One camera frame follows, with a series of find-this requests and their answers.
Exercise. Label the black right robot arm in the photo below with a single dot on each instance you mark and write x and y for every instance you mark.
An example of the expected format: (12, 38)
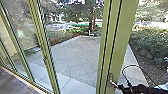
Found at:
(158, 90)

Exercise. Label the green glass door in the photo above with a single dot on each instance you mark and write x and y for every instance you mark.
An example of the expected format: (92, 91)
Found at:
(123, 40)

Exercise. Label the dark green shrub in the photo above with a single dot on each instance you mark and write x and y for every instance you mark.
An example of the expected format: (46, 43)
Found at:
(150, 43)

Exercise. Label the small frame latch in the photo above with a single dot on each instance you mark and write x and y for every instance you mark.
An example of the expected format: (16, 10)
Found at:
(44, 60)

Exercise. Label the tree trunk outdoors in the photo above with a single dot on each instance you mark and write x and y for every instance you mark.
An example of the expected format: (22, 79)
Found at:
(91, 21)

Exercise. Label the white outdoor railing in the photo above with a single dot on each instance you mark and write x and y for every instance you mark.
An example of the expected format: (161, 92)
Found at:
(56, 26)

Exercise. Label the white garden chair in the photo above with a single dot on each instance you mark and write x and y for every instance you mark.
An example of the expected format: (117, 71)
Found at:
(91, 33)

